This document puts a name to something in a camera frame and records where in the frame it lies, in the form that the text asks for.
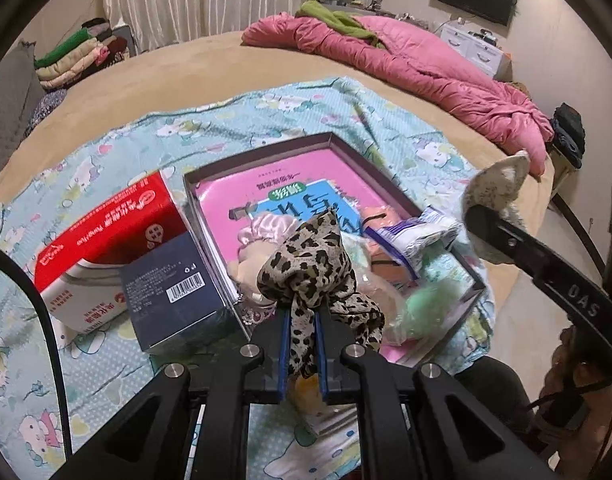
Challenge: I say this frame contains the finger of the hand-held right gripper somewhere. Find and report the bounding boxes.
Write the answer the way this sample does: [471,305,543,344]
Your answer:
[465,204,612,356]

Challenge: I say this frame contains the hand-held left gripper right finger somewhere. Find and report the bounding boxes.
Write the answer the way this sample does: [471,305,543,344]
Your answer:
[316,305,552,480]

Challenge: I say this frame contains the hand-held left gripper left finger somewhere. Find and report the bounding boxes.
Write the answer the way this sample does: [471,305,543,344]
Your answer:
[51,307,294,480]

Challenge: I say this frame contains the silver tiara hair comb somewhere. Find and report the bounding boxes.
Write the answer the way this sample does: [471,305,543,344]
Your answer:
[241,295,277,326]

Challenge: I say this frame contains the leopard print scrunchie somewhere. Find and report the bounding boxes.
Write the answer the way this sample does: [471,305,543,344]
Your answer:
[256,210,387,378]

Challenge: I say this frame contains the cream teddy bear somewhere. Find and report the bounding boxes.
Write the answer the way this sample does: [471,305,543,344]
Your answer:
[231,245,277,296]

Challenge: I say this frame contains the green floral tissue pack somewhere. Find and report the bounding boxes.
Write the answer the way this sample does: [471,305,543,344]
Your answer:
[343,235,467,291]

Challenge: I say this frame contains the mint fluffy pack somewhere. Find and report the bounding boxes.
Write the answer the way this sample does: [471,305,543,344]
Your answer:
[386,280,462,346]

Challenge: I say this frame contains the white blue plastic packet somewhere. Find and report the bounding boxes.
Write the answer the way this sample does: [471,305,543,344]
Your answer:
[363,205,462,281]

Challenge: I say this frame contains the pink face mask pack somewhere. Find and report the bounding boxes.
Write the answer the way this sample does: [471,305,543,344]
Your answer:
[361,207,417,281]

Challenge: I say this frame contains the shallow pink purple-rimmed box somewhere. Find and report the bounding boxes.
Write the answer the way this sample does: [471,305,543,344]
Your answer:
[182,131,487,361]

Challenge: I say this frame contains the person's right hand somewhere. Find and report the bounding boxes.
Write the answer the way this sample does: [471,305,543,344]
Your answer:
[548,327,612,426]

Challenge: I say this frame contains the dark clothes pile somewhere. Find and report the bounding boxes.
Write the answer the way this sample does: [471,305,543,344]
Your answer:
[551,102,587,171]

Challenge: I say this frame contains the dark blue box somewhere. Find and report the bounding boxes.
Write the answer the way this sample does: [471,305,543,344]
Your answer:
[118,235,242,353]

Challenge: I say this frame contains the pink quilt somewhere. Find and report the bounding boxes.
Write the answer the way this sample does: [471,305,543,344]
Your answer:
[242,12,557,176]

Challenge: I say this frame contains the white drawer cabinet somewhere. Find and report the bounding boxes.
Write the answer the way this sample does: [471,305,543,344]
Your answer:
[438,22,512,81]

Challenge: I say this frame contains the red and white box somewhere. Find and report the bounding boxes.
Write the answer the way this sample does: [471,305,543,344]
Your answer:
[33,170,194,335]

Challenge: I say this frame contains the light blue cartoon cat blanket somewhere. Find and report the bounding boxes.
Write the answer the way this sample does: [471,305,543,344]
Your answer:
[0,76,492,480]

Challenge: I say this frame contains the beige round bed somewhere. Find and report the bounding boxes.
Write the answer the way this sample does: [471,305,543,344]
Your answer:
[0,30,557,301]

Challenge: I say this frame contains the green cloth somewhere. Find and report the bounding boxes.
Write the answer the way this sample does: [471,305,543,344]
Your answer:
[296,0,387,50]

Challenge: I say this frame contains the dark floral cloth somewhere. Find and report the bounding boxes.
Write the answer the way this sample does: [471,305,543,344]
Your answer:
[23,89,69,136]

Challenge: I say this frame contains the stack of folded clothes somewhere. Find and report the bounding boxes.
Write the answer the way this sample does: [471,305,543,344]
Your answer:
[33,19,137,92]

